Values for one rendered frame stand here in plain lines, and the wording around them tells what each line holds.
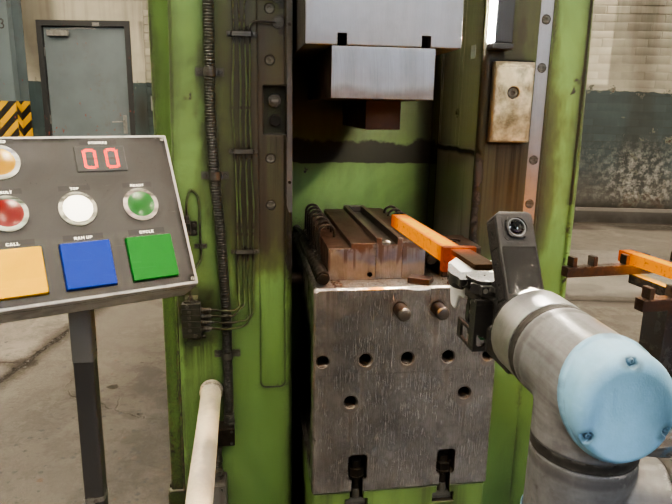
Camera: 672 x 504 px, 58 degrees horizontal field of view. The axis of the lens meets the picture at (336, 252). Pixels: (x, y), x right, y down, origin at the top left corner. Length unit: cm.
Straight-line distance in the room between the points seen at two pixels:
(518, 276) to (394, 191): 107
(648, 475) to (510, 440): 108
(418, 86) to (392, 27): 12
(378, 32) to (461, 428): 81
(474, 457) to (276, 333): 51
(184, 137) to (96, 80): 647
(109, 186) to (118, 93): 660
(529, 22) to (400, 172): 53
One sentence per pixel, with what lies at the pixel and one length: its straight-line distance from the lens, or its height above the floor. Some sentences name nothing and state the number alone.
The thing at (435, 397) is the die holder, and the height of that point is 68.
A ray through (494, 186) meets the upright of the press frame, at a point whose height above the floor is 109.
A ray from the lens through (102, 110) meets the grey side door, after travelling 775.
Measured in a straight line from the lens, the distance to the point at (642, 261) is 134.
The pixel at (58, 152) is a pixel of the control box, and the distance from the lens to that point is 110.
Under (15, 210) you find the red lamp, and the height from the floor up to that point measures 109.
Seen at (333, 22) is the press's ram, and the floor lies 140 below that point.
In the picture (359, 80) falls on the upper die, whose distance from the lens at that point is 119.
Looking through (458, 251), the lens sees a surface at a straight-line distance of 83.
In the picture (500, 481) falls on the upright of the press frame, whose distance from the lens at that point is 173.
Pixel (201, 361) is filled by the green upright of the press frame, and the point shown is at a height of 69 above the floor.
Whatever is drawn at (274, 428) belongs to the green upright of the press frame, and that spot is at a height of 51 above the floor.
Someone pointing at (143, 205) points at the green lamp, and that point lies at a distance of 108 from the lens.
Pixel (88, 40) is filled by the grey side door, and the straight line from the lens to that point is 782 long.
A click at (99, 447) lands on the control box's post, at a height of 63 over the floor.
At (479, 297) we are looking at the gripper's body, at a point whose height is 105.
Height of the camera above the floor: 126
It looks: 13 degrees down
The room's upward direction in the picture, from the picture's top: 1 degrees clockwise
